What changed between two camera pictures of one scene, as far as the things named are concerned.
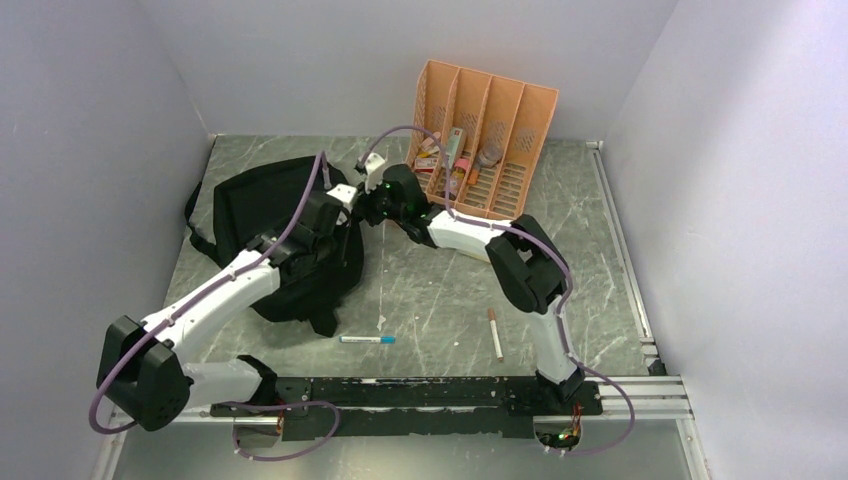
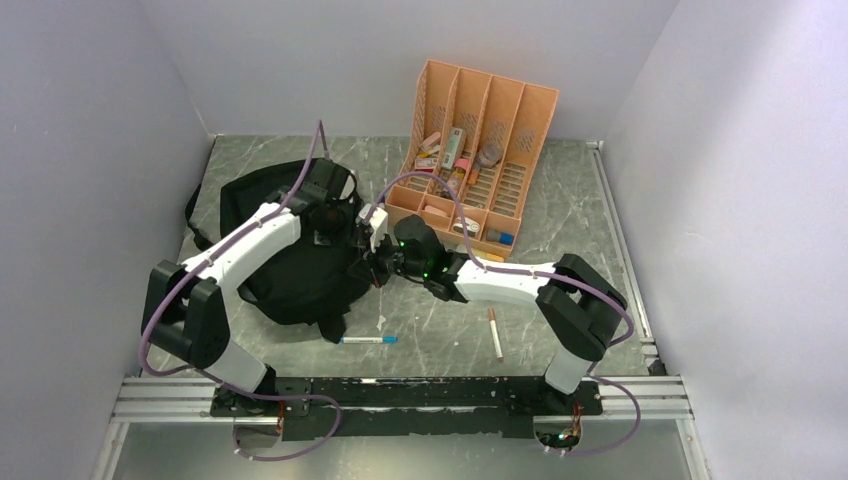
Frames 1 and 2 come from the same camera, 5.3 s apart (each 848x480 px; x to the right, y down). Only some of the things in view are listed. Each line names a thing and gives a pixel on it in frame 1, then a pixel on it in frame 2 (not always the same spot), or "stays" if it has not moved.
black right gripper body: x=379 y=205 → x=391 y=261
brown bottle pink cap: x=460 y=167 stays
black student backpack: x=247 y=207 stays
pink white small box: x=425 y=165 stays
